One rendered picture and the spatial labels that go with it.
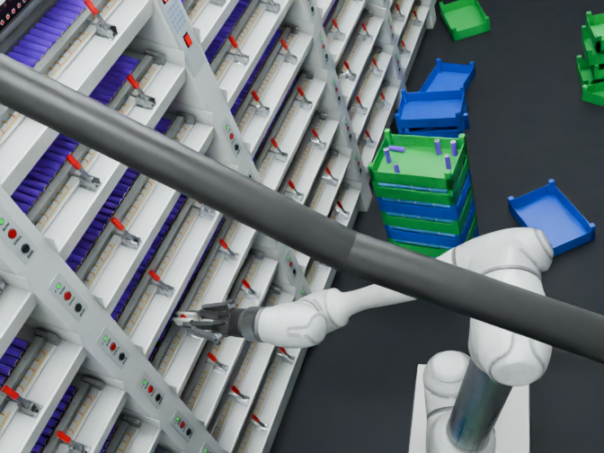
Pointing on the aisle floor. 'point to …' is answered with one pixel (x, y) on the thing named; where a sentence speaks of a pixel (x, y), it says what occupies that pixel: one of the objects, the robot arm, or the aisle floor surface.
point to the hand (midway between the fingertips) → (186, 318)
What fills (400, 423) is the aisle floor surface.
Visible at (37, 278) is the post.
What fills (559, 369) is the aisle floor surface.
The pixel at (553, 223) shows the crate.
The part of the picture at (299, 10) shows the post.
